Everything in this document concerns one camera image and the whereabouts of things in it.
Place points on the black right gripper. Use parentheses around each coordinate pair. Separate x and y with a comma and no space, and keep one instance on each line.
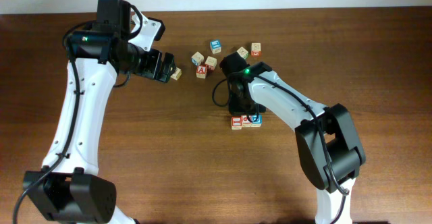
(244,106)

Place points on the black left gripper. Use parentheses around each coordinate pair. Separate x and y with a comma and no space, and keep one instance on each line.
(150,71)

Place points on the red letter I block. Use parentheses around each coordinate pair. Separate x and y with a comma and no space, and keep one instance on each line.
(236,123)

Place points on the red number 9 block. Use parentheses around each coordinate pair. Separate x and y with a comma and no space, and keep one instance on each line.
(245,121)

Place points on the blue letter D block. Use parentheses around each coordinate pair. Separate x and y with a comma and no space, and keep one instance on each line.
(256,120)

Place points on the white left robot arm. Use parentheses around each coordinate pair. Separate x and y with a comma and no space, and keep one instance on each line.
(67,188)

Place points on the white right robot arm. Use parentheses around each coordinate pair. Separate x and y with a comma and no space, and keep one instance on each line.
(329,148)

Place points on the plain wooden block near left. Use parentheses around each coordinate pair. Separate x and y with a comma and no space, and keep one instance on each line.
(177,74)

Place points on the wooden block blue side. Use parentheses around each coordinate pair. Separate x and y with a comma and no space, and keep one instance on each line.
(197,59)

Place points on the red letter A block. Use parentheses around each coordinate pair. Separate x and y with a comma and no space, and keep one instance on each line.
(201,71)

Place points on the wooden block red side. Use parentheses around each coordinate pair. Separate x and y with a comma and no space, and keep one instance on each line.
(211,63)

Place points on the wooden block green print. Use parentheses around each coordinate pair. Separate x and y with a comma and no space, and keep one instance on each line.
(243,52)

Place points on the blue top wooden block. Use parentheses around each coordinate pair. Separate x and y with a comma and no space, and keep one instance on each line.
(215,46)

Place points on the wooden block red bottom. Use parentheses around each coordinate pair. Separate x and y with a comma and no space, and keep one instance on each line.
(256,49)

